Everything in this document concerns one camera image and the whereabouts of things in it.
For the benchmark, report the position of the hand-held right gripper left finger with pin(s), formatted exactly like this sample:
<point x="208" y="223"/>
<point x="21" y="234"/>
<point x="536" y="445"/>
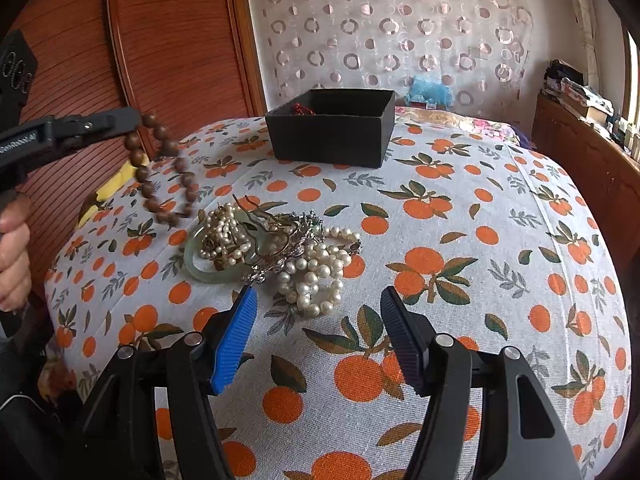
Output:
<point x="235" y="345"/>

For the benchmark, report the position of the white patterned curtain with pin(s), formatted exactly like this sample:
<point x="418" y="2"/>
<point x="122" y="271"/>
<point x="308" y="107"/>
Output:
<point x="580" y="5"/>

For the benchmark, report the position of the brown wooden wardrobe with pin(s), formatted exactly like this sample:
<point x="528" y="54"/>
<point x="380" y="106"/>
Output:
<point x="175" y="50"/>

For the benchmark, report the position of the small cardboard box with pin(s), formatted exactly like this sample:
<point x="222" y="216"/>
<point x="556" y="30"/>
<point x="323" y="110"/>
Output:
<point x="428" y="105"/>

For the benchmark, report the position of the stack of books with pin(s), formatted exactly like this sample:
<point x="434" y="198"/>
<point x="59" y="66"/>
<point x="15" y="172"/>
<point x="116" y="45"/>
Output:
<point x="575" y="90"/>

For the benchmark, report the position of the black square box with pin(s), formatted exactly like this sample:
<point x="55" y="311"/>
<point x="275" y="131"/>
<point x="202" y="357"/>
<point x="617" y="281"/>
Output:
<point x="325" y="142"/>

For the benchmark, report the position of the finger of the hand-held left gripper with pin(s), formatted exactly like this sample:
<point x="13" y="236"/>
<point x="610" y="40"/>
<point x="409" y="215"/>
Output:
<point x="100" y="122"/>

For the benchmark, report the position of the wooden side cabinet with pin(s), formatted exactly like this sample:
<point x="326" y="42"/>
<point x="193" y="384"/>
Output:
<point x="580" y="160"/>

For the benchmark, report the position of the person's left hand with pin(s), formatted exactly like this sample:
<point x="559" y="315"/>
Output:
<point x="14" y="255"/>

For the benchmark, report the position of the green jade bangle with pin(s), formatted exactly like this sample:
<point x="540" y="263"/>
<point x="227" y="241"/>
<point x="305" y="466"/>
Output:
<point x="192" y="262"/>

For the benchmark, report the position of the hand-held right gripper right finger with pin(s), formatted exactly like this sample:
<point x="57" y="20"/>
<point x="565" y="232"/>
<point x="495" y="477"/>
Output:
<point x="402" y="345"/>

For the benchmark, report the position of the window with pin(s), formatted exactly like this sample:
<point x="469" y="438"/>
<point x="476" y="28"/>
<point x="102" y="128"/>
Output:
<point x="634" y="75"/>

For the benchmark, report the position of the row of small bottles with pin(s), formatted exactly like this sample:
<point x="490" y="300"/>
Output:
<point x="627" y="140"/>

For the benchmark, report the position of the bronze hairpin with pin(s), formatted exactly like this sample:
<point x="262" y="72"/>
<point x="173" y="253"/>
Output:
<point x="257" y="222"/>

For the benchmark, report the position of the orange fruit print tablecloth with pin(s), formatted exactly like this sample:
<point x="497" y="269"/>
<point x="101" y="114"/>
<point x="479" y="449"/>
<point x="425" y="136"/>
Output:
<point x="475" y="285"/>

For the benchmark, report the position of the small cream pearl strand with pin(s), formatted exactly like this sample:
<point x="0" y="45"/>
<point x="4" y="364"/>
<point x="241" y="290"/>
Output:
<point x="220" y="222"/>

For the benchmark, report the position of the purple blanket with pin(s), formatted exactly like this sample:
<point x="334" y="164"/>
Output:
<point x="525" y="139"/>

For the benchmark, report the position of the sheer curtain with circles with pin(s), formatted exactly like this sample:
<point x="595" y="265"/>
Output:
<point x="380" y="30"/>

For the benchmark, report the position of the red bead trinket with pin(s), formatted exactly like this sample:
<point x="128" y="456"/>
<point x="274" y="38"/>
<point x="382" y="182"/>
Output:
<point x="302" y="108"/>

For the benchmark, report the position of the floral blanket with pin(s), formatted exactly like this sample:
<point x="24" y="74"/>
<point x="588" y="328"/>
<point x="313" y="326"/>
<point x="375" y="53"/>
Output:
<point x="445" y="119"/>

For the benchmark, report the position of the blue plastic bag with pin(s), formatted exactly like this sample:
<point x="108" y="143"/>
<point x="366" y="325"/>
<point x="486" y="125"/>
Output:
<point x="430" y="89"/>

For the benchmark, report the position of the yellow cloth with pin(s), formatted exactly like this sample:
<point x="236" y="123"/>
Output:
<point x="107" y="190"/>

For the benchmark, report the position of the silver rhinestone brooch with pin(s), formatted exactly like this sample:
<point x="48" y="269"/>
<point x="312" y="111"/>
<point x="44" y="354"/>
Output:
<point x="295" y="245"/>

